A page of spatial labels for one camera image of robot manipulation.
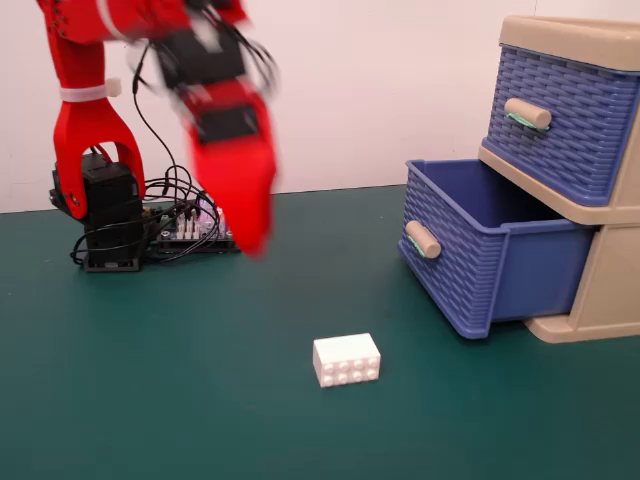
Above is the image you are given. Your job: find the blue woven drawer beige handle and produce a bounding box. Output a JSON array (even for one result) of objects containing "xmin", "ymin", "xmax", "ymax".
[
  {"xmin": 397, "ymin": 158, "xmax": 599, "ymax": 341},
  {"xmin": 485, "ymin": 43, "xmax": 640, "ymax": 207}
]

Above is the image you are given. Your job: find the beige plastic drawer cabinet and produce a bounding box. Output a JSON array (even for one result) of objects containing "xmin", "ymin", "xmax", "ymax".
[{"xmin": 478, "ymin": 14, "xmax": 640, "ymax": 344}]

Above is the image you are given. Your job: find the controller board with lit LED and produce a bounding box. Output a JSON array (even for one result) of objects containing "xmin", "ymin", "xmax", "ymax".
[{"xmin": 144, "ymin": 197, "xmax": 241, "ymax": 256}]

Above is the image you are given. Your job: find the black cable bundle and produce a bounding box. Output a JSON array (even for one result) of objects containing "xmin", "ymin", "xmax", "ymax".
[{"xmin": 69, "ymin": 39, "xmax": 236, "ymax": 266}]

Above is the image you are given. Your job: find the white toy brick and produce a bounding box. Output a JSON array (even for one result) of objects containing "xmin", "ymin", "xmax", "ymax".
[{"xmin": 312, "ymin": 332, "xmax": 382, "ymax": 389}]

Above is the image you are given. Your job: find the white cable tie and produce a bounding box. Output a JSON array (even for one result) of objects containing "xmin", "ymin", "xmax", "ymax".
[
  {"xmin": 97, "ymin": 0, "xmax": 129, "ymax": 41},
  {"xmin": 59, "ymin": 78, "xmax": 123, "ymax": 104}
]

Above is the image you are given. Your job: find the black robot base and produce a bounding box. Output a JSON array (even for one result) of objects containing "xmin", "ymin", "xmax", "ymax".
[{"xmin": 49, "ymin": 152, "xmax": 146, "ymax": 274}]

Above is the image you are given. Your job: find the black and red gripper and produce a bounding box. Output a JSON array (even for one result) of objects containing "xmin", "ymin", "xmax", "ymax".
[{"xmin": 154, "ymin": 27, "xmax": 279, "ymax": 261}]

